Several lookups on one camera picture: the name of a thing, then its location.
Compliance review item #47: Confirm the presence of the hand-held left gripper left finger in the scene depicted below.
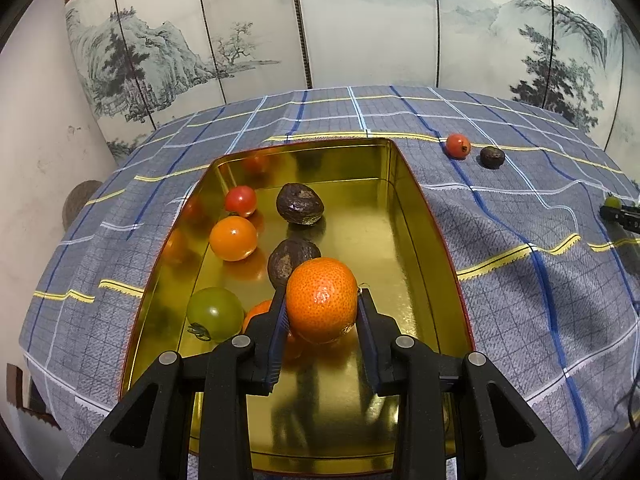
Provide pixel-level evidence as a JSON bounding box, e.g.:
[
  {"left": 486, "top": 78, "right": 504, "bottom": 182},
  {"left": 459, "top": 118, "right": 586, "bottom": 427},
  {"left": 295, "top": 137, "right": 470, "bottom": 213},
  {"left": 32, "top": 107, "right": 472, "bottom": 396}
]
[{"left": 62, "top": 296, "right": 292, "bottom": 480}]

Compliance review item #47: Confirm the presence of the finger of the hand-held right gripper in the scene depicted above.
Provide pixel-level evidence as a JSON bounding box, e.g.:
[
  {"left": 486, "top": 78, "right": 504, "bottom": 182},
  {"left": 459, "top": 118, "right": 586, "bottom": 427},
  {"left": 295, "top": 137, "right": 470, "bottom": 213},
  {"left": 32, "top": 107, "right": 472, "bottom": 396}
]
[{"left": 599, "top": 204, "right": 640, "bottom": 234}]

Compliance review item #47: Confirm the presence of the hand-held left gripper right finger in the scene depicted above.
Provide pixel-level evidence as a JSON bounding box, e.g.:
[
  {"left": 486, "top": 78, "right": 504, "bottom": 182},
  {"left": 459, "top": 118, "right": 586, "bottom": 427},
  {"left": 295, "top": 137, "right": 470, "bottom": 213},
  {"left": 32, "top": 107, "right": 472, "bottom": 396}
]
[{"left": 356, "top": 287, "right": 581, "bottom": 480}]

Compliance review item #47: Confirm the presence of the orange tangerine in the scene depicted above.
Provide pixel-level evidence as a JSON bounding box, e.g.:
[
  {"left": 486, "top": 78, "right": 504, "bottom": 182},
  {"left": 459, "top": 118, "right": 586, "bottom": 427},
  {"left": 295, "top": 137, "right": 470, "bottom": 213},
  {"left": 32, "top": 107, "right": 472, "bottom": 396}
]
[
  {"left": 285, "top": 257, "right": 359, "bottom": 345},
  {"left": 242, "top": 299, "right": 274, "bottom": 335}
]

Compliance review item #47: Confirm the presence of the green tomato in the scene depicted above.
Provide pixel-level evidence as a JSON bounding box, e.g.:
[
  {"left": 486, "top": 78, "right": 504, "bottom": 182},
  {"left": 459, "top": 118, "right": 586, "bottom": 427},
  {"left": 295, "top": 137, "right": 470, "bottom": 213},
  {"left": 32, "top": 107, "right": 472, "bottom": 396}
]
[{"left": 186, "top": 287, "right": 245, "bottom": 343}]

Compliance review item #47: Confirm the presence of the gold metal tin box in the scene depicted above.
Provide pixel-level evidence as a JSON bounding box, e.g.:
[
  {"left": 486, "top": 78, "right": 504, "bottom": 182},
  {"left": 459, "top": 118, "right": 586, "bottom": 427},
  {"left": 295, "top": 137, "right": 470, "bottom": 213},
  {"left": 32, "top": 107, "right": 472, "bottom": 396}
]
[{"left": 117, "top": 137, "right": 476, "bottom": 476}]

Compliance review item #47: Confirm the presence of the wrinkled dark passion fruit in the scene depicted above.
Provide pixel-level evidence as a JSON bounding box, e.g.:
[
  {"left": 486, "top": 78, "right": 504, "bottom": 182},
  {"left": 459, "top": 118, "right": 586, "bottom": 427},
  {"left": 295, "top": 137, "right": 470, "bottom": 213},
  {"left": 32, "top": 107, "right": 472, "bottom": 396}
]
[{"left": 276, "top": 183, "right": 326, "bottom": 226}]

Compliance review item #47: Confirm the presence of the small red tomato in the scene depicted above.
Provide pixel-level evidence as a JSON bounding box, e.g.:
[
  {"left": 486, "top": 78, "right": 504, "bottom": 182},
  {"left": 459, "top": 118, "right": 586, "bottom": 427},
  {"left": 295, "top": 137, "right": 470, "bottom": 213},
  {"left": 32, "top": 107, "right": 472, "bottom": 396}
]
[{"left": 224, "top": 185, "right": 259, "bottom": 215}]

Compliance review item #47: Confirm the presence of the large dark passion fruit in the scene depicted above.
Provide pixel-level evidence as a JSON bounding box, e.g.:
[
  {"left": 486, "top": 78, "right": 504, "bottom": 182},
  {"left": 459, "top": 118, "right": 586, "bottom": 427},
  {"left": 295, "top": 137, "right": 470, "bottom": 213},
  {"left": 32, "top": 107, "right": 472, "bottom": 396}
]
[{"left": 267, "top": 239, "right": 322, "bottom": 291}]

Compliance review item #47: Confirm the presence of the smooth orange tomato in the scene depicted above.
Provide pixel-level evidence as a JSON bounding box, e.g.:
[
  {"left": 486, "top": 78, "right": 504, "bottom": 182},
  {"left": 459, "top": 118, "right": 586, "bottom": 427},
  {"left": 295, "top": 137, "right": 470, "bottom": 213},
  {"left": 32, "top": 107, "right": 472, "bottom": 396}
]
[{"left": 209, "top": 215, "right": 259, "bottom": 262}]

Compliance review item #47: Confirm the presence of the blue plaid tablecloth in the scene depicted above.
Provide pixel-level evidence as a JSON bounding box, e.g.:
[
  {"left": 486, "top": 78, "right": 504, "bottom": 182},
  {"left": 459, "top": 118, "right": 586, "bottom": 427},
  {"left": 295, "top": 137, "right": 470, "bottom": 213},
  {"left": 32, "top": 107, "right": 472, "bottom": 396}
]
[{"left": 19, "top": 85, "right": 640, "bottom": 480}]

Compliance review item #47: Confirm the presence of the red tomato with dark stem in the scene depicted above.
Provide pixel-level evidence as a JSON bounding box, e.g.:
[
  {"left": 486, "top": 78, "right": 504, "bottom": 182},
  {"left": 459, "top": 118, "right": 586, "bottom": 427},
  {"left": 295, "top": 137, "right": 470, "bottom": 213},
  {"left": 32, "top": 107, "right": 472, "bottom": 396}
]
[{"left": 445, "top": 133, "right": 472, "bottom": 160}]

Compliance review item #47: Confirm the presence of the brown round wooden object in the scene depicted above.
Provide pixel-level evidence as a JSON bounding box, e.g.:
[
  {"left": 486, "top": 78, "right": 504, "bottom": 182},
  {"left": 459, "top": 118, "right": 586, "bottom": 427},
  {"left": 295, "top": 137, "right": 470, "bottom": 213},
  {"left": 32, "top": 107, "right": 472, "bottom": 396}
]
[{"left": 62, "top": 180, "right": 104, "bottom": 232}]

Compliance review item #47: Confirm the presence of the brown wooden furniture piece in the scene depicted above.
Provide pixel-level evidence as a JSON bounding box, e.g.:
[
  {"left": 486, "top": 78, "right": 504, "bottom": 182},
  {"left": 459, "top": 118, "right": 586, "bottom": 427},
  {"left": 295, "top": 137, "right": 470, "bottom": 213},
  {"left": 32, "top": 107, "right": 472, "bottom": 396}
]
[{"left": 6, "top": 364, "right": 62, "bottom": 431}]

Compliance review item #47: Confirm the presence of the landscape painted folding screen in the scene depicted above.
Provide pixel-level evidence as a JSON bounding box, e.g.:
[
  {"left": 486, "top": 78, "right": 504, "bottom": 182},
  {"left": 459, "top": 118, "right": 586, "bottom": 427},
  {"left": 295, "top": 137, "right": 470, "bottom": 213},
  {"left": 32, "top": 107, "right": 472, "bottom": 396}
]
[{"left": 64, "top": 0, "right": 640, "bottom": 163}]

